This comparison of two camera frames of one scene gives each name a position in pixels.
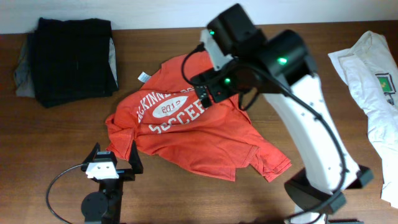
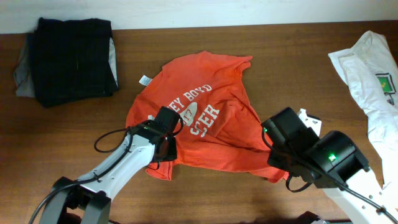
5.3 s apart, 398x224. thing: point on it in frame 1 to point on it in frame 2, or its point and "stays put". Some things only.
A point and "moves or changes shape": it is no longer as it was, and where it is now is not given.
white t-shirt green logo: (371, 68) stays put
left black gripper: (125, 174) to (166, 149)
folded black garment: (71, 61) stays put
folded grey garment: (22, 76) stays put
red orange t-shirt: (171, 121) moves or changes shape
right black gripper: (204, 92) to (277, 158)
